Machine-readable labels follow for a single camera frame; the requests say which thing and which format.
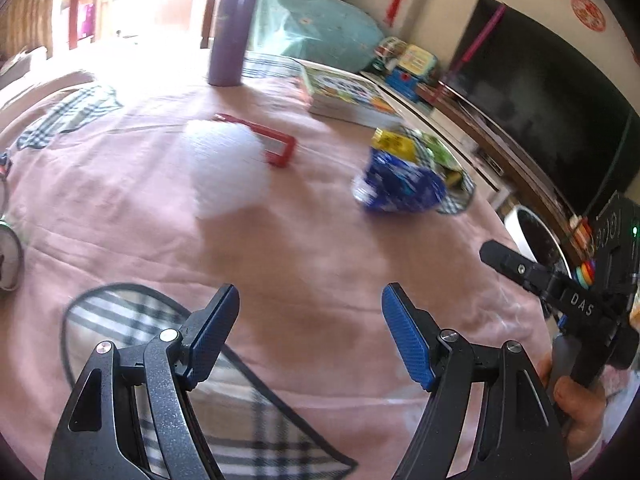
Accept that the white television stand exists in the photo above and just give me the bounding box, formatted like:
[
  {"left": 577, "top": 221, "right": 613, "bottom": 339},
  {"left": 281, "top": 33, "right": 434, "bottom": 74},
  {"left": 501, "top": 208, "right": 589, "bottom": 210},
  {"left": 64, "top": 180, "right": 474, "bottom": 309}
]
[{"left": 360, "top": 70, "right": 576, "bottom": 241}]

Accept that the pink stick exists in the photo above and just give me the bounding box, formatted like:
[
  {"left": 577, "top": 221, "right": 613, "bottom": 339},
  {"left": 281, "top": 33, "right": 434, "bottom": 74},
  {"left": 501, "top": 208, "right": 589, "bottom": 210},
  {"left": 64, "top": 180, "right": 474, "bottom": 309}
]
[{"left": 446, "top": 3, "right": 507, "bottom": 77}]

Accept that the beige patterned curtain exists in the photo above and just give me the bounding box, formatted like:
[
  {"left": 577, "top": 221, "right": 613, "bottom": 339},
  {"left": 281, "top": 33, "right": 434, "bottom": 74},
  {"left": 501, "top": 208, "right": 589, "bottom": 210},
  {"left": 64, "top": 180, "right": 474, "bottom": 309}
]
[{"left": 0, "top": 0, "right": 57, "bottom": 58}]

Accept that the round red wall sticker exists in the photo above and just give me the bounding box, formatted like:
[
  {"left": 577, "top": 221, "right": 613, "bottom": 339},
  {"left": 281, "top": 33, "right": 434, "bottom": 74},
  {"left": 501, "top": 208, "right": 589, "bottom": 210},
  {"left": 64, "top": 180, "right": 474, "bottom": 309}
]
[{"left": 570, "top": 0, "right": 607, "bottom": 29}]

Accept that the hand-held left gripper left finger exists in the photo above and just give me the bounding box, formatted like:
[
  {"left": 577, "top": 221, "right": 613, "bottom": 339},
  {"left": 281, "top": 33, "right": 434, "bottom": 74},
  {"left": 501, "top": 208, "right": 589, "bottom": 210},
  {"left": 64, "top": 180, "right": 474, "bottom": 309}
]
[{"left": 44, "top": 283, "right": 241, "bottom": 480}]

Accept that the blue toy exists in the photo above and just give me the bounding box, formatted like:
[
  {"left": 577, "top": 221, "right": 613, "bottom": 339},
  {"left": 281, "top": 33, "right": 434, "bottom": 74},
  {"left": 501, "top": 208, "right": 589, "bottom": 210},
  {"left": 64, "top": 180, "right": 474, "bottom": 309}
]
[{"left": 384, "top": 67, "right": 422, "bottom": 102}]

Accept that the teal dust cover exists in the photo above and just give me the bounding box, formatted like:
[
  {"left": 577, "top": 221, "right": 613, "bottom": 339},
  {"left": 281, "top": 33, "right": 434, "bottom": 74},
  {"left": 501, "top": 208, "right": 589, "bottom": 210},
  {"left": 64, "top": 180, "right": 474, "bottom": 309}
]
[{"left": 247, "top": 0, "right": 387, "bottom": 74}]

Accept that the person's right hand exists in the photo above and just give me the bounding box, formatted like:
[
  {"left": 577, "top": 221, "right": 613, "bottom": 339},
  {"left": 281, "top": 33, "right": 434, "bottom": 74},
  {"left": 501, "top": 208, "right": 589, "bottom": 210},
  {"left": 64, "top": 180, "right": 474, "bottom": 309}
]
[{"left": 536, "top": 351, "right": 609, "bottom": 462}]

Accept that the colourful picture book box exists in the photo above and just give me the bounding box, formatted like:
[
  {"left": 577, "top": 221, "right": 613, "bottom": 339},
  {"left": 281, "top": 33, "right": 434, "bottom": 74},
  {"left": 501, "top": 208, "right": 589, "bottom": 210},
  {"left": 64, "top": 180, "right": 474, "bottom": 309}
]
[{"left": 299, "top": 59, "right": 405, "bottom": 129}]

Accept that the purple thermos bottle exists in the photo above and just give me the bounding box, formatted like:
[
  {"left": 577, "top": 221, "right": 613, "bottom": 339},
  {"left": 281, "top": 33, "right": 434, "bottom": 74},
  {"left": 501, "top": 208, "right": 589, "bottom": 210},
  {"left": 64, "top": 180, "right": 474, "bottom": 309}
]
[{"left": 207, "top": 0, "right": 263, "bottom": 87}]

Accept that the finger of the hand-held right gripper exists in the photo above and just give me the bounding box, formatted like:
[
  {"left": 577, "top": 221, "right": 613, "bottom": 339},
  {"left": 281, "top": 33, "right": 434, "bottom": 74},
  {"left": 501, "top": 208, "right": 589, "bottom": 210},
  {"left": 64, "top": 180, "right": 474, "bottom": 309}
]
[{"left": 479, "top": 240, "right": 567, "bottom": 302}]

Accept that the white foam net sleeve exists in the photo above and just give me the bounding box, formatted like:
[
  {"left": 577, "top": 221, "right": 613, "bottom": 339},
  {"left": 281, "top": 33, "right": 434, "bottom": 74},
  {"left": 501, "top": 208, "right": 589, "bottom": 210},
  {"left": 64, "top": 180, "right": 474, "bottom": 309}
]
[{"left": 181, "top": 119, "right": 272, "bottom": 219}]

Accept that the pink blanket with plaid patches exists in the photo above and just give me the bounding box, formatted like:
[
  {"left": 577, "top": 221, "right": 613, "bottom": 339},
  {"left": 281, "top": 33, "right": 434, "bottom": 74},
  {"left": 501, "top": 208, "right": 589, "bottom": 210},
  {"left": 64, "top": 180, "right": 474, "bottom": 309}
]
[{"left": 0, "top": 50, "right": 561, "bottom": 480}]

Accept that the beige sofa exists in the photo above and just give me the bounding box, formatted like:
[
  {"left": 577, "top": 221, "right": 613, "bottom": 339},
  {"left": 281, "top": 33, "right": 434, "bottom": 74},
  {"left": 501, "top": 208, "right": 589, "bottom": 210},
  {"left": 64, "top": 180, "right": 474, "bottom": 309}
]
[{"left": 0, "top": 46, "right": 97, "bottom": 108}]

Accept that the crushed green can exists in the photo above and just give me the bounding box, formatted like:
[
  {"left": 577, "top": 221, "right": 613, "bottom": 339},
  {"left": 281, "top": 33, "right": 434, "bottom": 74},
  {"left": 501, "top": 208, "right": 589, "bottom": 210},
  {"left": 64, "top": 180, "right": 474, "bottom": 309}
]
[{"left": 0, "top": 216, "right": 26, "bottom": 292}]

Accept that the green foil packet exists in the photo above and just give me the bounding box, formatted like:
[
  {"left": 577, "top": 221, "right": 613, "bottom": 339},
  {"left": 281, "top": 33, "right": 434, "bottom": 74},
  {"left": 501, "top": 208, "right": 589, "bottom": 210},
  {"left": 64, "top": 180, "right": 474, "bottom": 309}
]
[{"left": 419, "top": 134, "right": 462, "bottom": 173}]

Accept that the round cage ball toy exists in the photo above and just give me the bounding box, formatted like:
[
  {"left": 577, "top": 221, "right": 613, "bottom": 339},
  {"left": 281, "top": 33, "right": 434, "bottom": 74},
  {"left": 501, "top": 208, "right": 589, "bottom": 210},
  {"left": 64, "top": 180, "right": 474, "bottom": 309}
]
[{"left": 374, "top": 37, "right": 402, "bottom": 62}]

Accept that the gold foil packet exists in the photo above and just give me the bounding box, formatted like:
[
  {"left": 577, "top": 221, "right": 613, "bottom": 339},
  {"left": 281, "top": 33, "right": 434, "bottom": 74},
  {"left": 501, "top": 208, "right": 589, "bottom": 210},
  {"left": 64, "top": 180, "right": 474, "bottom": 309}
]
[{"left": 372, "top": 127, "right": 417, "bottom": 162}]

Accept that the black flat television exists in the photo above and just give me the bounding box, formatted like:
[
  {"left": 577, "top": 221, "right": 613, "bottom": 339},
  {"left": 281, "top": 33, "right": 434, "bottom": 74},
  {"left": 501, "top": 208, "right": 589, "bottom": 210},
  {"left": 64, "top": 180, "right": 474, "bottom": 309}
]
[{"left": 444, "top": 0, "right": 635, "bottom": 217}]

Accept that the rainbow stacking ring toy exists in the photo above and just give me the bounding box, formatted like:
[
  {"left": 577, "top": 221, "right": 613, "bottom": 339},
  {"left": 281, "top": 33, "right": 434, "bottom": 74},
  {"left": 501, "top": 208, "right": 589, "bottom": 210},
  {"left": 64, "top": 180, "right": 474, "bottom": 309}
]
[{"left": 574, "top": 259, "right": 599, "bottom": 287}]

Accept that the red box frame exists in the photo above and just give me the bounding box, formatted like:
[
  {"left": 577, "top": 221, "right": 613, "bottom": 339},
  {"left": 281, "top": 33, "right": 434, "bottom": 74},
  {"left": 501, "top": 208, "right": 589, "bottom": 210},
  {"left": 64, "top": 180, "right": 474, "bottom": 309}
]
[{"left": 213, "top": 113, "right": 297, "bottom": 169}]

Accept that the red toy house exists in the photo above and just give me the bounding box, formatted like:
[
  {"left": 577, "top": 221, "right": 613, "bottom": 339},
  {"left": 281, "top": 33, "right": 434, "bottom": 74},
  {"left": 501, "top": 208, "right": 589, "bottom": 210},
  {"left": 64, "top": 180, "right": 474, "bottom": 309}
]
[{"left": 570, "top": 214, "right": 596, "bottom": 251}]

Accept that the yellow toy box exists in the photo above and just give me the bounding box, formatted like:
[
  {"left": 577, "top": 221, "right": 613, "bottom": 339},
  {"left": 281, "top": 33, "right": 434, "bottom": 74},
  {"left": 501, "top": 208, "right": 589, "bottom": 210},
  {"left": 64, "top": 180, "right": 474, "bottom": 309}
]
[{"left": 397, "top": 43, "right": 439, "bottom": 82}]

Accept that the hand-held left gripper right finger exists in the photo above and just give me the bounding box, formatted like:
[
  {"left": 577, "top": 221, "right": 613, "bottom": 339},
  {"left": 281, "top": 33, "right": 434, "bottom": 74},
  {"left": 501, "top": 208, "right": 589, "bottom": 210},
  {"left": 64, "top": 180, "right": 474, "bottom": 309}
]
[{"left": 381, "top": 282, "right": 572, "bottom": 480}]

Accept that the blue snack packet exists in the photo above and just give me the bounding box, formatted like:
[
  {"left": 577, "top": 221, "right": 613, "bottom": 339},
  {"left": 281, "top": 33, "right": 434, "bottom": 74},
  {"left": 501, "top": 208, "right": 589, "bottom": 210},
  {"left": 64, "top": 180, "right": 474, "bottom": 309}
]
[{"left": 351, "top": 146, "right": 447, "bottom": 214}]

